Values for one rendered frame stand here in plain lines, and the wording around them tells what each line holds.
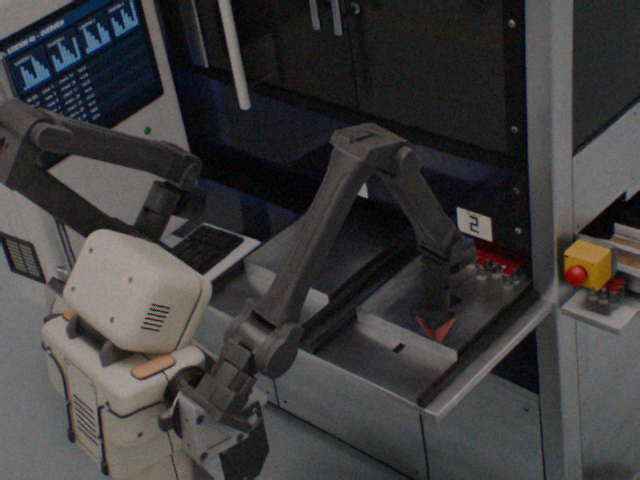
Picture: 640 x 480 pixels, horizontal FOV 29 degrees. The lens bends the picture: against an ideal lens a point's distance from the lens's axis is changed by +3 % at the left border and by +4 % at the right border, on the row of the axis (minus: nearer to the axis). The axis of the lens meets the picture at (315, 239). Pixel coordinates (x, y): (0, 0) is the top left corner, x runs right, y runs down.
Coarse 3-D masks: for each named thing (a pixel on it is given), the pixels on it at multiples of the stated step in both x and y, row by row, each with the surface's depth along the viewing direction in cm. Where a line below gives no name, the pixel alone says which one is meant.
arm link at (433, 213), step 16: (400, 160) 195; (416, 160) 198; (384, 176) 203; (400, 176) 200; (416, 176) 208; (400, 192) 207; (416, 192) 210; (416, 208) 213; (432, 208) 218; (416, 224) 220; (432, 224) 221; (448, 224) 224; (432, 240) 224; (448, 240) 227
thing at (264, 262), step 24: (360, 216) 289; (384, 216) 287; (288, 240) 285; (336, 240) 282; (360, 240) 281; (384, 240) 279; (408, 240) 277; (264, 264) 278; (336, 264) 274; (360, 264) 273; (312, 288) 263; (336, 288) 261
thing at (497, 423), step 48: (576, 288) 256; (192, 336) 368; (576, 336) 263; (624, 336) 283; (288, 384) 344; (336, 384) 327; (480, 384) 284; (624, 384) 291; (336, 432) 340; (384, 432) 323; (432, 432) 308; (480, 432) 294; (528, 432) 281; (624, 432) 299
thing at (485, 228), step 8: (464, 216) 256; (472, 216) 255; (480, 216) 253; (464, 224) 258; (480, 224) 255; (488, 224) 253; (472, 232) 257; (480, 232) 256; (488, 232) 254; (488, 240) 256
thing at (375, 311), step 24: (408, 264) 265; (384, 288) 260; (408, 288) 263; (456, 288) 261; (480, 288) 260; (528, 288) 254; (360, 312) 255; (384, 312) 258; (456, 312) 254; (480, 312) 253; (504, 312) 250; (408, 336) 248; (456, 336) 248; (480, 336) 245
